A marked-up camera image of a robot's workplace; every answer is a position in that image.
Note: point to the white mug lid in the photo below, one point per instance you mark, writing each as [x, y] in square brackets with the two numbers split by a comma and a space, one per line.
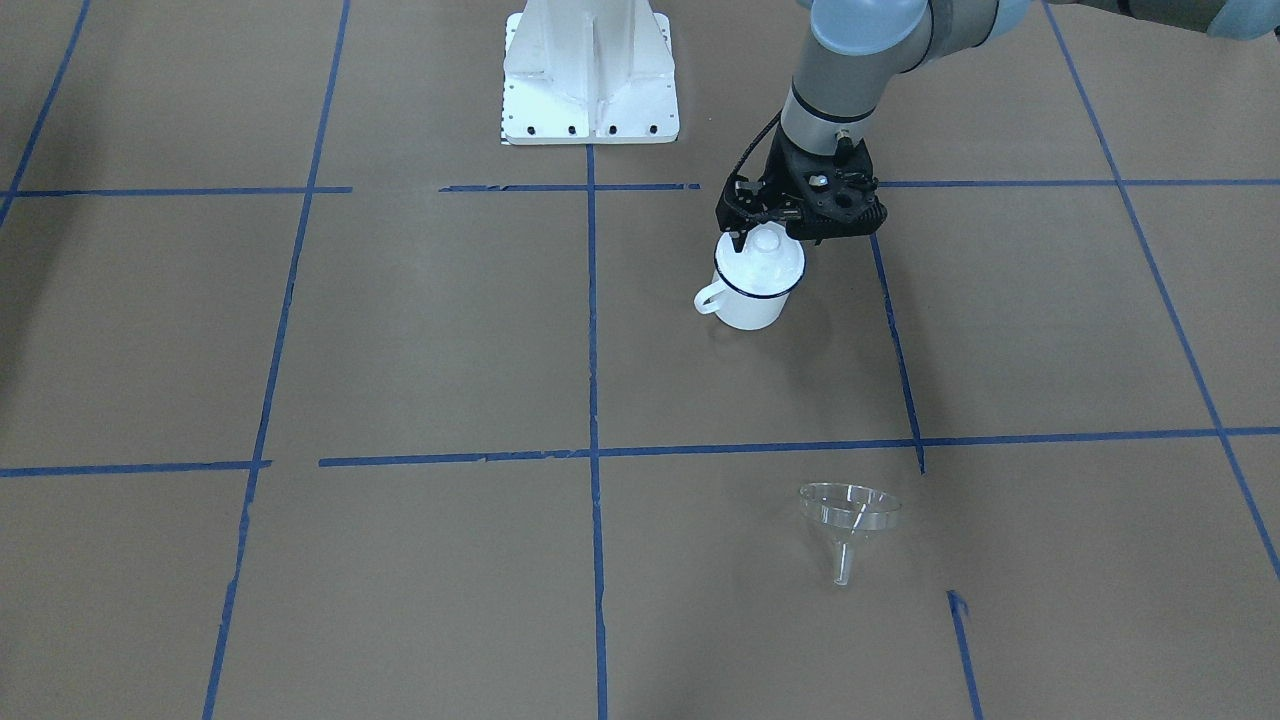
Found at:
[770, 264]

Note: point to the white enamel mug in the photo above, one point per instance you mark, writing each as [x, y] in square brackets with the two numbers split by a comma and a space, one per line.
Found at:
[746, 311]

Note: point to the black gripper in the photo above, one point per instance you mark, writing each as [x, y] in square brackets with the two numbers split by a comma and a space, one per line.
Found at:
[741, 205]

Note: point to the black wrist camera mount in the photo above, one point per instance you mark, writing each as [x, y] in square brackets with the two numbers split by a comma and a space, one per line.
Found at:
[836, 195]

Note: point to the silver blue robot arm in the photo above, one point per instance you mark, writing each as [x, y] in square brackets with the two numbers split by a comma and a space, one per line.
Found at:
[854, 48]

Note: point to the brown paper table mat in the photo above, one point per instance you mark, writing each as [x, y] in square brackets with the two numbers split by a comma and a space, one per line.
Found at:
[319, 402]

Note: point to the clear plastic funnel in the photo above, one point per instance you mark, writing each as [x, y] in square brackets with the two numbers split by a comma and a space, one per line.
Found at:
[845, 514]

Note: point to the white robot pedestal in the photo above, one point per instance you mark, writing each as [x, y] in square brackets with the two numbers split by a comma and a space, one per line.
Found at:
[578, 72]

